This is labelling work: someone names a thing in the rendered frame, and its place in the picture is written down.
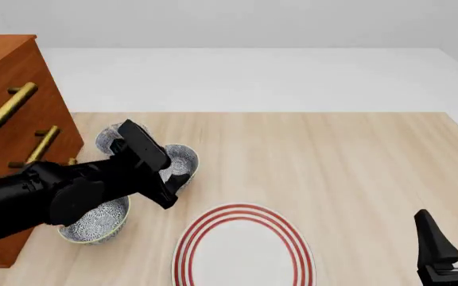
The white plate with red rings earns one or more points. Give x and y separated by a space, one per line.
245 253

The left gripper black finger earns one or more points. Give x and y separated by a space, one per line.
178 182

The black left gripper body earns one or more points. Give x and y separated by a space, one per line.
159 190

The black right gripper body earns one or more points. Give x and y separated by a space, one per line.
455 277

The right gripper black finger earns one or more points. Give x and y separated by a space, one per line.
435 244

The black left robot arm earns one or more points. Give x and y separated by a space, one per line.
18 202

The wooden cabinet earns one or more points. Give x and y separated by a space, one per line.
34 89

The blue patterned bowl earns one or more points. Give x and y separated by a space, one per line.
182 162
102 220
105 140

